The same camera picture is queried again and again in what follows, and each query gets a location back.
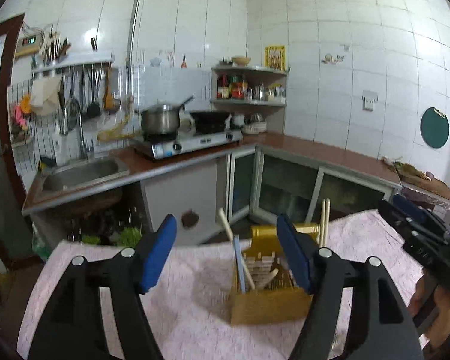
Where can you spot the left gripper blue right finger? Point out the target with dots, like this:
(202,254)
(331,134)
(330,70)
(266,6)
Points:
(380,326)

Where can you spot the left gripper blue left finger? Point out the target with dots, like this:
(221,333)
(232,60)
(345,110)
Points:
(71,326)

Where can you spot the light blue plastic spoon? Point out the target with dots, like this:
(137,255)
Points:
(239,263)

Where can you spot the steel kitchen sink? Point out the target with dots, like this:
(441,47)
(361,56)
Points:
(81,174)

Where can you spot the person right hand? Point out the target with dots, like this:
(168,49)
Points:
(439,331)

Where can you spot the wooden board with vegetables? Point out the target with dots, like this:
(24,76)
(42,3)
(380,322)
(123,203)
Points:
(412,176)

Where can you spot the yellow slotted utensil holder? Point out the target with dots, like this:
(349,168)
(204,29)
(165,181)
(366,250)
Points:
(276,297)

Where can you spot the green round cutting board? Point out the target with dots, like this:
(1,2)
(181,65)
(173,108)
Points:
(434,128)

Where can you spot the floral pink tablecloth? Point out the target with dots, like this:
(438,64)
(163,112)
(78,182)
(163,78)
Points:
(188,310)

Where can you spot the dark wooden door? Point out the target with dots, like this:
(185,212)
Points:
(15,230)

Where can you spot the chrome faucet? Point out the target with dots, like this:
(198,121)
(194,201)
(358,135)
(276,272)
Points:
(72,118)

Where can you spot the white soap bottle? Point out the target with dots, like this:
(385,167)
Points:
(59,146)

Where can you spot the steel gas stove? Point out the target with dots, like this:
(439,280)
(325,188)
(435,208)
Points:
(185,143)

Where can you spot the steel cooking pot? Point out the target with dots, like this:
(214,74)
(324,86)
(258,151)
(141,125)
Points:
(163,118)

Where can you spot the black wok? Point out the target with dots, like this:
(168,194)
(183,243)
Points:
(210,121)

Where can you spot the bowl on top shelf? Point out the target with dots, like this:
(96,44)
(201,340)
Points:
(241,61)

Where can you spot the white wall socket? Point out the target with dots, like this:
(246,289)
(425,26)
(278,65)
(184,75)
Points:
(369,99)

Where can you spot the corner wall shelf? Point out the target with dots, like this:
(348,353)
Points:
(247,90)

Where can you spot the yellow wall poster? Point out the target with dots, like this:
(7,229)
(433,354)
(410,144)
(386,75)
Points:
(275,57)

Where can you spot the wall utensil rack shelf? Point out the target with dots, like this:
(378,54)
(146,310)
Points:
(77,59)

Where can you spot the vertical wall pipe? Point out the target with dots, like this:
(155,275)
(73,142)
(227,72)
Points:
(130,43)

